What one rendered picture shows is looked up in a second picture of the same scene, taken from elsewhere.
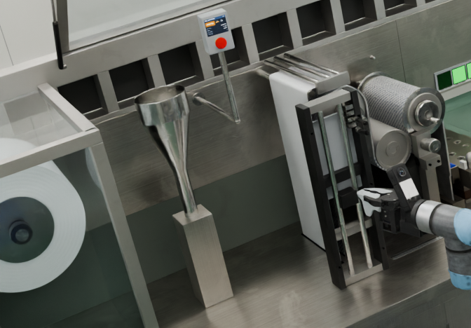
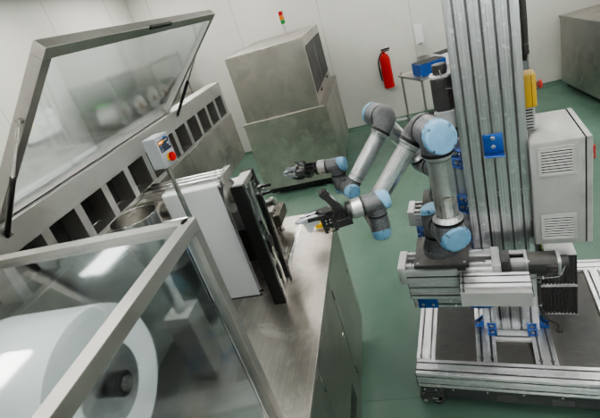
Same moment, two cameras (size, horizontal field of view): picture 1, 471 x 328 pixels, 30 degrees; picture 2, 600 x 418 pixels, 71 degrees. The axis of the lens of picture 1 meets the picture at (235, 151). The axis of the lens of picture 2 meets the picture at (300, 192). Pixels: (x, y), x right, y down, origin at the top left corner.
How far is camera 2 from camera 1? 1.46 m
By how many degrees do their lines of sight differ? 51
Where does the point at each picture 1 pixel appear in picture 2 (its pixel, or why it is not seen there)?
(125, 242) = (235, 317)
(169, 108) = (155, 219)
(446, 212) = (369, 196)
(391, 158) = not seen: hidden behind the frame
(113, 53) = (48, 210)
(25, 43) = not seen: outside the picture
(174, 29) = (84, 179)
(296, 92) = (203, 190)
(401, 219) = (337, 220)
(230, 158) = not seen: hidden behind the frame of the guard
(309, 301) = (279, 320)
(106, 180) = (212, 263)
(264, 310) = (260, 344)
